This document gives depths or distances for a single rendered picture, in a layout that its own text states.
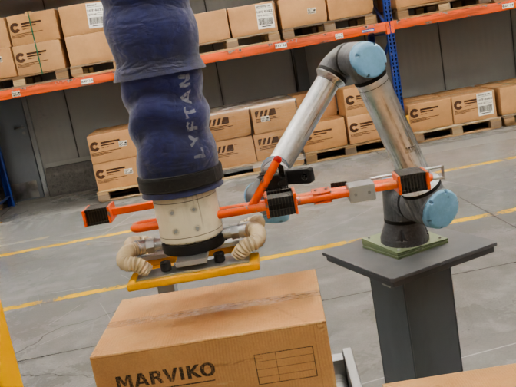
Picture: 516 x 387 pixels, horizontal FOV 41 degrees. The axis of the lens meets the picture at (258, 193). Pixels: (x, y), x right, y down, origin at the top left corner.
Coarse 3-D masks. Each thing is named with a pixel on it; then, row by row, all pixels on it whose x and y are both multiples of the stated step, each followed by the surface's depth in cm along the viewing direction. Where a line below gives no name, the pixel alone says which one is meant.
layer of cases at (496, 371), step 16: (496, 368) 215; (512, 368) 213; (384, 384) 217; (400, 384) 216; (416, 384) 214; (432, 384) 212; (448, 384) 211; (464, 384) 209; (480, 384) 208; (496, 384) 206; (512, 384) 204
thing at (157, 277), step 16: (224, 256) 179; (256, 256) 180; (160, 272) 180; (176, 272) 177; (192, 272) 177; (208, 272) 175; (224, 272) 175; (240, 272) 175; (128, 288) 176; (144, 288) 176
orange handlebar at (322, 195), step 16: (432, 176) 184; (320, 192) 183; (336, 192) 183; (112, 208) 212; (128, 208) 212; (144, 208) 212; (224, 208) 188; (240, 208) 184; (256, 208) 184; (144, 224) 185
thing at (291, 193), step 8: (264, 192) 188; (272, 192) 190; (280, 192) 190; (288, 192) 189; (264, 200) 182; (272, 200) 181; (280, 200) 181; (288, 200) 181; (296, 200) 182; (272, 208) 183; (280, 208) 183; (288, 208) 182; (296, 208) 183; (272, 216) 182; (280, 216) 182
